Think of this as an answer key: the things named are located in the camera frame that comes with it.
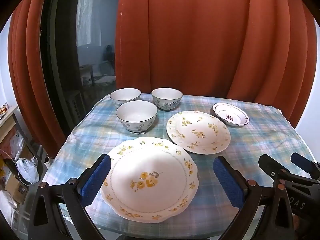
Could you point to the small red-patterned plate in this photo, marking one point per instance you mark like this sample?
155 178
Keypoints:
231 112

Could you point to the orange curtain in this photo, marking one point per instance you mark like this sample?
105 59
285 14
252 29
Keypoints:
27 67
200 42

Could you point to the wooden shelf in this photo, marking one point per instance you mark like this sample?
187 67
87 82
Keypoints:
7 122

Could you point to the white blue-patterned bowl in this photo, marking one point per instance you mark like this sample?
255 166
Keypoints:
166 95
136 112
125 95

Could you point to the plaid tablecloth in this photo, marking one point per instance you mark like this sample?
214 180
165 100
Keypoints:
250 140

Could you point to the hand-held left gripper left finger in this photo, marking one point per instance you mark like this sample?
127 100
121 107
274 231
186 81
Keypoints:
96 180

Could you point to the glass sliding door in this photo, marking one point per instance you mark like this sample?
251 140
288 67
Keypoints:
95 30

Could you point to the cardboard box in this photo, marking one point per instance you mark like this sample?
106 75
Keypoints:
13 186

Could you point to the round yellow-flower plate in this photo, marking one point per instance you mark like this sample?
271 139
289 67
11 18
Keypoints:
200 130

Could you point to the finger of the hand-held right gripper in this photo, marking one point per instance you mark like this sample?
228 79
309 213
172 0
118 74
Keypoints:
301 160
270 163

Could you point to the white plastic bag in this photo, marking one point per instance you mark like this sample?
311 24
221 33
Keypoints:
27 171

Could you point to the clear plastic bag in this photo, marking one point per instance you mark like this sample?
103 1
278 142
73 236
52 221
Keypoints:
16 145

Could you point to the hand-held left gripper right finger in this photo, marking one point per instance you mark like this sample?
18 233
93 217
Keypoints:
228 185

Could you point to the large scalloped yellow-flower plate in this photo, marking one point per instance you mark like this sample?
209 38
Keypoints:
150 165

